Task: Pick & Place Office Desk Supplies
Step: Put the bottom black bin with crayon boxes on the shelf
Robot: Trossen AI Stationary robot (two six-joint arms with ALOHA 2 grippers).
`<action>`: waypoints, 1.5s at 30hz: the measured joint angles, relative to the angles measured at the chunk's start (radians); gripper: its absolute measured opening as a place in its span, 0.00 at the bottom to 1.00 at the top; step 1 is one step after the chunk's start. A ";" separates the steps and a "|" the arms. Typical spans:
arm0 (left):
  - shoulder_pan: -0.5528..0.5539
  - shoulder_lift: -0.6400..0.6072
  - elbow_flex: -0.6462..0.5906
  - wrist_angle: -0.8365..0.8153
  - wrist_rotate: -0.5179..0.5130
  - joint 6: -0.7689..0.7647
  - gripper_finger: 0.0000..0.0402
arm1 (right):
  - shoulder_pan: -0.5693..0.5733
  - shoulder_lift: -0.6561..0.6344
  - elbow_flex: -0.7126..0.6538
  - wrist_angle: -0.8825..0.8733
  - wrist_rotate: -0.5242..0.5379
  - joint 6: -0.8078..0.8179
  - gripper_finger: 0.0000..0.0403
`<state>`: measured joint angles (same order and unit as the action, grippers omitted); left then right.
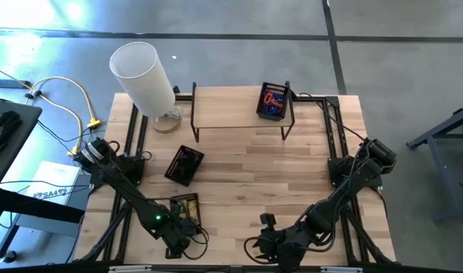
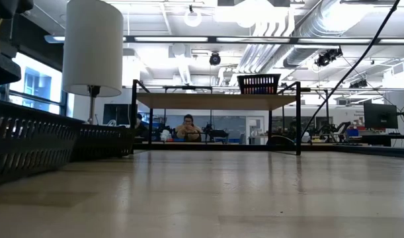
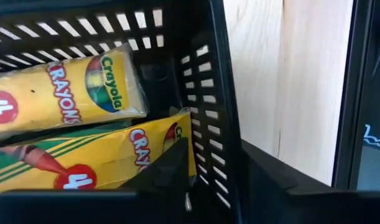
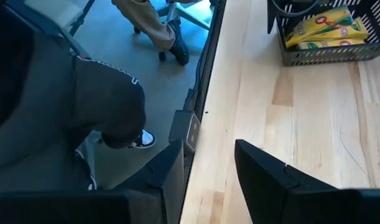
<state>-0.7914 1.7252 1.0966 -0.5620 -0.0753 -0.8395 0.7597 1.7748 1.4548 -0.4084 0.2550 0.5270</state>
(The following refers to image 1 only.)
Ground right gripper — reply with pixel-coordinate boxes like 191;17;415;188
252;227;312;272

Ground yellow green crayon box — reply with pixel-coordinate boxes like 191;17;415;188
183;199;199;219

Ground black plastic slotted basket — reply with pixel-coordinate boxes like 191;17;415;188
164;144;205;187
255;81;292;122
168;192;203;228

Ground blue coil wrist keychain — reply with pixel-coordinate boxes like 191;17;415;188
261;102;286;117

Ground orange coil wrist keychain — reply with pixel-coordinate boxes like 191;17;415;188
263;90;281;109

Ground black side desk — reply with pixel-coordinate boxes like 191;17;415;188
0;97;84;262

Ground white cardboard box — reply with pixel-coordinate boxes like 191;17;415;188
24;161;84;208

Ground wooden shelf riser black legs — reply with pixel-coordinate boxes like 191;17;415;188
190;81;296;143

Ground table lamp white shade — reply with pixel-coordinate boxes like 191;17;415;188
108;40;185;134

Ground blue-legged workbench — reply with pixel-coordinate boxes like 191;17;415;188
405;104;463;223

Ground black fabric bundle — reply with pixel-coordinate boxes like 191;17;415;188
0;110;23;160

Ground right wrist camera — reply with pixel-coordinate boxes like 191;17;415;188
259;212;277;231

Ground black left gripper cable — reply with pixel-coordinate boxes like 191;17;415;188
183;223;211;261

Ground yellow power cable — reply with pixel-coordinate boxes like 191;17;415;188
24;75;102;157

